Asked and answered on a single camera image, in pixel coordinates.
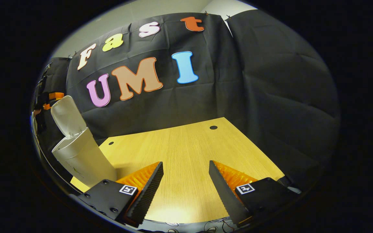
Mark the wooden desktop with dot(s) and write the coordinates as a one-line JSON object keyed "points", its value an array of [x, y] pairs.
{"points": [[189, 152]]}

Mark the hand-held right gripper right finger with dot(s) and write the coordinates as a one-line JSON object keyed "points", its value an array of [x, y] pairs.
{"points": [[220, 191]]}

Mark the white desktop garbage bin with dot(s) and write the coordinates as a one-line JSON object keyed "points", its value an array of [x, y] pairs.
{"points": [[83, 155]]}

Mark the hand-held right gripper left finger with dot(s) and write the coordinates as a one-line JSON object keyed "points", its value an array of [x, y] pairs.
{"points": [[149, 191]]}

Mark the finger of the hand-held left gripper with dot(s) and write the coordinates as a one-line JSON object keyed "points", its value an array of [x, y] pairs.
{"points": [[57, 95], [46, 106]]}

